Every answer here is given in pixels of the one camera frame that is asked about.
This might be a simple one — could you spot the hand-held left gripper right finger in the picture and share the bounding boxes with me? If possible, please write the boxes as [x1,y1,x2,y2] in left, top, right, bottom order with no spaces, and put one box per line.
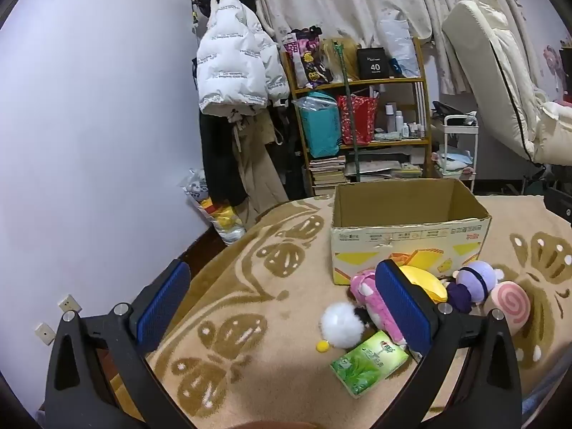
[374,258,523,429]

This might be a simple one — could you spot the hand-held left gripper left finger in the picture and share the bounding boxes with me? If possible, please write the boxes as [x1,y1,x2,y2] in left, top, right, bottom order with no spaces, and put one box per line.
[45,259,193,429]

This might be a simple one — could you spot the black and white fluffy plush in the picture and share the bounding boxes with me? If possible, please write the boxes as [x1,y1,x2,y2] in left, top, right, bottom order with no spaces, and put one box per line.
[319,301,374,350]

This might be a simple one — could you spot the printed cardboard box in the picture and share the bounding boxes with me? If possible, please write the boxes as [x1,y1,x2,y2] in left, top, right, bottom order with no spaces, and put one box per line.
[331,178,492,287]

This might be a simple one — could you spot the lilac haired plush doll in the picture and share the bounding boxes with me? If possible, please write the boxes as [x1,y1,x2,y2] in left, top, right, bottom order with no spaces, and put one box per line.
[447,260,506,314]

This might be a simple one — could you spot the yellow plush toy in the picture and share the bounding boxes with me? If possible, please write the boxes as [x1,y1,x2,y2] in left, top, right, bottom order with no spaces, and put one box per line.
[398,265,449,305]

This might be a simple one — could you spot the green tissue packet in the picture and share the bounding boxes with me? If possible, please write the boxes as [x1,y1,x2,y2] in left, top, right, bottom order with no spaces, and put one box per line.
[330,331,409,399]

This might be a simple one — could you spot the plastic bag with yellow items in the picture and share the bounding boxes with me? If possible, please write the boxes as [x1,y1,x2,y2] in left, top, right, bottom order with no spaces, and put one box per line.
[181,169,246,246]

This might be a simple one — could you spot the pink swirl plush toy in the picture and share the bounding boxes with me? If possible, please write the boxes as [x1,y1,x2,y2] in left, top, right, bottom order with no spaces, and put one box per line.
[485,281,530,336]

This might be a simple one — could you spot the beige patterned blanket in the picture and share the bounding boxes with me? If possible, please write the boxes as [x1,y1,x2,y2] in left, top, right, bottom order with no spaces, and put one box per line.
[109,192,572,429]

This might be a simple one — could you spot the pile of books and papers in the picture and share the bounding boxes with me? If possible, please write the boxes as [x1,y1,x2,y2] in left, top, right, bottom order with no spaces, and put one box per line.
[344,149,425,184]

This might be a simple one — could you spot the black hanging garment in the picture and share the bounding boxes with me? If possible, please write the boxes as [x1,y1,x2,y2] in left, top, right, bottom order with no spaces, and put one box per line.
[199,112,248,206]

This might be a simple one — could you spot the stack of old books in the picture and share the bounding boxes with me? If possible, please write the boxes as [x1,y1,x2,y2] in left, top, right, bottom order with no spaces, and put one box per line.
[308,156,349,196]

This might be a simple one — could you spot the light blue cloth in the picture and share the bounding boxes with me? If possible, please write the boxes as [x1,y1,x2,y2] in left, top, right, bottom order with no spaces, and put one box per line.
[435,149,472,173]

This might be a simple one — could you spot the beige trousers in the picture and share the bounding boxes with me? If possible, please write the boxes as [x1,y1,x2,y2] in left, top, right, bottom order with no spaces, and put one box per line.
[228,112,291,228]

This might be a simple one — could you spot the dark hanging clothes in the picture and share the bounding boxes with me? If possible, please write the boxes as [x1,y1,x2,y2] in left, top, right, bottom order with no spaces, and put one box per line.
[268,98,309,202]

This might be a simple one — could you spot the red gift bag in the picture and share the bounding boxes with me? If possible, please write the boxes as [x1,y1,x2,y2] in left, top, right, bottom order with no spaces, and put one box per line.
[336,94,380,146]

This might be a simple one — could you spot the group of cosmetic bottles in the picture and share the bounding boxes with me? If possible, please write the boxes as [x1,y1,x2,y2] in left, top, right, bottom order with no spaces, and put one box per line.
[384,103,425,140]

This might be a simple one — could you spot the white trolley cart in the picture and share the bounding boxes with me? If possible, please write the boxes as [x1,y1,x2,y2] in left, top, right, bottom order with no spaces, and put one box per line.
[431,114,480,193]

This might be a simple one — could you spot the green pole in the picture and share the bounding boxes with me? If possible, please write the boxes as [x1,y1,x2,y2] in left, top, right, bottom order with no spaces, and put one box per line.
[333,40,363,184]

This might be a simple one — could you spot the teal paper bag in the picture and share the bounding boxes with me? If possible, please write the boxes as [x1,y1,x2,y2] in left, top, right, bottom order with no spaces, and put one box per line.
[295,92,342,158]

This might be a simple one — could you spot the black pouch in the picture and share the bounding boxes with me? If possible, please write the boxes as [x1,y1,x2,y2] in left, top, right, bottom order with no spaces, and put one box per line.
[433,100,468,119]

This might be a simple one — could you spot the wooden shelf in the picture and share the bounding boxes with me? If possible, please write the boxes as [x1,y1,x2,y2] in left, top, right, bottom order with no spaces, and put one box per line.
[281,38,432,197]

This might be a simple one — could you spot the black box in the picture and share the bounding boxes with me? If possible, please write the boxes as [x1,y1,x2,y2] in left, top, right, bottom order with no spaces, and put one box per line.
[356,47,390,81]

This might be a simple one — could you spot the blonde wig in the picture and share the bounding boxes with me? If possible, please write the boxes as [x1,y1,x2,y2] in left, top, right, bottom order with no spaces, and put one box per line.
[322,38,362,82]

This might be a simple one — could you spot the white puffer jacket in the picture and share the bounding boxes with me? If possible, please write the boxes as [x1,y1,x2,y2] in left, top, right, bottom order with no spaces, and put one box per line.
[197,0,290,117]

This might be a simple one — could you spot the colourful printed bag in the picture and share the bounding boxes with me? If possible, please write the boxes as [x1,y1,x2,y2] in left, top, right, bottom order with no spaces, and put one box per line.
[283,27,334,90]

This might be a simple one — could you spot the clear plastic bag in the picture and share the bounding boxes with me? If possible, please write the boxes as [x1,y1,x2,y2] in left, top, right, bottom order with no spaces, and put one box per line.
[375,13,421,79]

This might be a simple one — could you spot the white wall socket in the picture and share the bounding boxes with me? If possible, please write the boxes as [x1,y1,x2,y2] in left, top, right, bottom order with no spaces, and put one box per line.
[57,294,83,314]
[35,322,56,346]

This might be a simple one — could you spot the pink flower wall sticker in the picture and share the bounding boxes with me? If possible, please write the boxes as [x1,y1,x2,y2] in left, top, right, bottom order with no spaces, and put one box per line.
[543,45,572,103]

